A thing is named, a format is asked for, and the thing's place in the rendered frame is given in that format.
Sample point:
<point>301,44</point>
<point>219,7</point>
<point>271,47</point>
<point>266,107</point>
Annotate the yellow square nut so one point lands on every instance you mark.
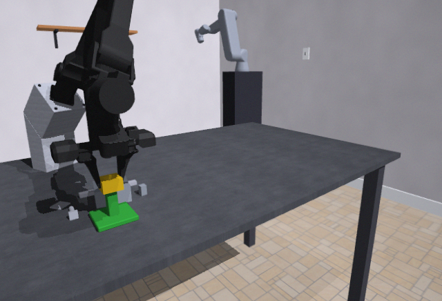
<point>110,185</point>

